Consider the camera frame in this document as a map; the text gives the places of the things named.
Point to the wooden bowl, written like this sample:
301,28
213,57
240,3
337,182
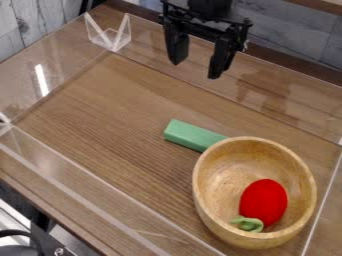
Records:
228,167

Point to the red plush fruit green stem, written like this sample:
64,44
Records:
263,205

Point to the clear acrylic enclosure wall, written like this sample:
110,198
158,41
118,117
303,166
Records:
84,113

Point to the green foam block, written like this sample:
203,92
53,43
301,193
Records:
192,136

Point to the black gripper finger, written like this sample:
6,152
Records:
177,42
223,57

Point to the clear acrylic corner bracket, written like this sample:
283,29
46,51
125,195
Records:
110,39

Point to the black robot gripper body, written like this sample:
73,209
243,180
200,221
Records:
209,19

